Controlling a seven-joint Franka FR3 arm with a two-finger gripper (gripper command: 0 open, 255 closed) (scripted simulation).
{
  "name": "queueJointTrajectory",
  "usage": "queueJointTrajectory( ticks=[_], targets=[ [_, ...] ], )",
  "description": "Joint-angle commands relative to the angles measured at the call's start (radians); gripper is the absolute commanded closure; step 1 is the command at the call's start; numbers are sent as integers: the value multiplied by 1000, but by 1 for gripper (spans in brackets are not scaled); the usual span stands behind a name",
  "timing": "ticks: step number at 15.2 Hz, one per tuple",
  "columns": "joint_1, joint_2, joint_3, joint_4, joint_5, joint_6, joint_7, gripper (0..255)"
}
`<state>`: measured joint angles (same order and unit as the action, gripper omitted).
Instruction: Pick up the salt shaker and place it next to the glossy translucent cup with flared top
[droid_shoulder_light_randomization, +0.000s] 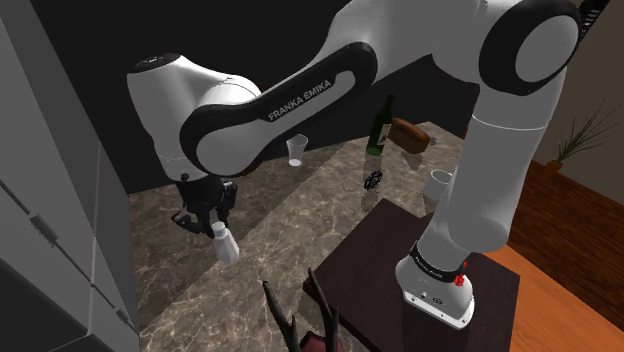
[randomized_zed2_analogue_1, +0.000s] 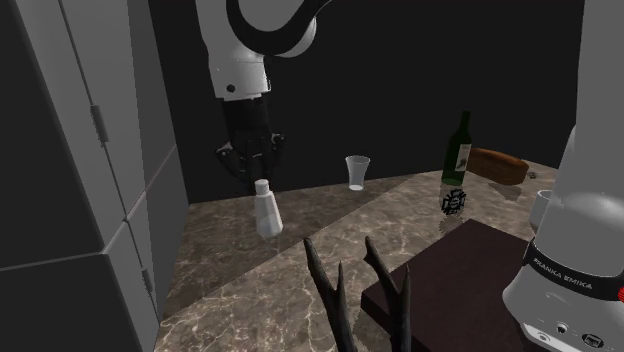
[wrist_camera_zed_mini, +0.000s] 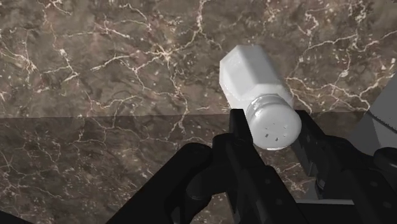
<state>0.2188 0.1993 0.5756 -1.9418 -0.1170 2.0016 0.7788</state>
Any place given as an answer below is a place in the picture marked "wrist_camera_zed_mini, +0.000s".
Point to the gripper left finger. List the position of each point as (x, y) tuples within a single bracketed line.
[(237, 124)]

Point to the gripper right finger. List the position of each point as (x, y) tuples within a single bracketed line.
[(335, 155)]

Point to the white salt shaker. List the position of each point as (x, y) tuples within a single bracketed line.
[(251, 77)]

